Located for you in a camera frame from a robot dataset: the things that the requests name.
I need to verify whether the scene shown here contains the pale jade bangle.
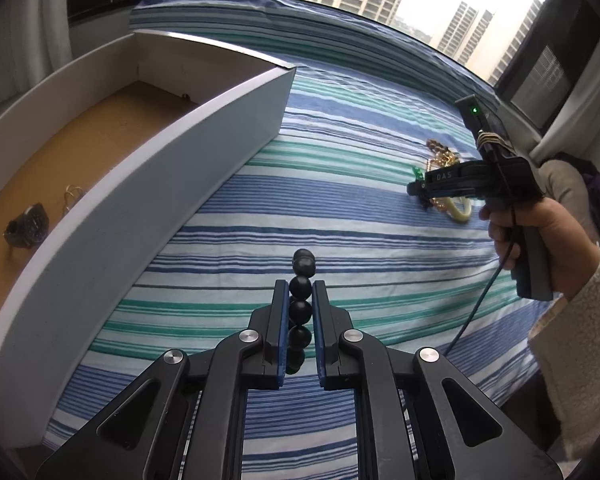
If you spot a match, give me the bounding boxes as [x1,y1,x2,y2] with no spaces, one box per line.
[442,197,474,224]

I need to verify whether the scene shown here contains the black wrist watch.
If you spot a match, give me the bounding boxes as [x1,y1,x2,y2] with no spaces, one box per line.
[4,203,51,250]

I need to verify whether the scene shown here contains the person's right forearm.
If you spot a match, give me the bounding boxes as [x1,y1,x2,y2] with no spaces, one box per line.
[527,247,600,461]

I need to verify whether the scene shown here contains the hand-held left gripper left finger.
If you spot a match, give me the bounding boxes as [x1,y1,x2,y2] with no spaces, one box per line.
[35,280,287,480]

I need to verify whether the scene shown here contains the thin copper rings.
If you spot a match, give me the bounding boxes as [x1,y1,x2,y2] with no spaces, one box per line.
[61,185,85,213]

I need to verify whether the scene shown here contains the white drawer box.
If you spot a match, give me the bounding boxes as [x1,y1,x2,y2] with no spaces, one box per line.
[0,30,297,448]

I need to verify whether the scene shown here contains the blue green striped bed sheet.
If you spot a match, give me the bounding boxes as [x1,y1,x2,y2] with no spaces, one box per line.
[42,0,556,480]

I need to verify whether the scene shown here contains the beige cushion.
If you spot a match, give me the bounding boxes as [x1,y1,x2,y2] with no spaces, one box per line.
[537,157,600,241]

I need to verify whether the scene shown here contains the black bead bracelet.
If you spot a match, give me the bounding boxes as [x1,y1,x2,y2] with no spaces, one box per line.
[285,247,317,376]

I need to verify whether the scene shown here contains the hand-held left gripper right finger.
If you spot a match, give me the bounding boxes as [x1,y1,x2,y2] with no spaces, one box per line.
[312,280,564,480]

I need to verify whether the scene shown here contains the white curtain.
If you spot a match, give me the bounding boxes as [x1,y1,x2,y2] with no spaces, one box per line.
[530,10,600,162]
[0,0,76,116]

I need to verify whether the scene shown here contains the black cable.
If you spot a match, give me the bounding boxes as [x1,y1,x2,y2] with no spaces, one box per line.
[445,200,520,361]

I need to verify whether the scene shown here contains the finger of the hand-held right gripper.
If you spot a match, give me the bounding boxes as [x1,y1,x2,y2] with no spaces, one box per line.
[406,160,473,199]

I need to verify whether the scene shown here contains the person's right hand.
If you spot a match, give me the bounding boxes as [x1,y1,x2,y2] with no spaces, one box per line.
[478,194,600,302]

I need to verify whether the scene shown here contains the gold chain necklace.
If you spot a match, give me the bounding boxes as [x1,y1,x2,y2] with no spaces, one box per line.
[427,151,464,173]

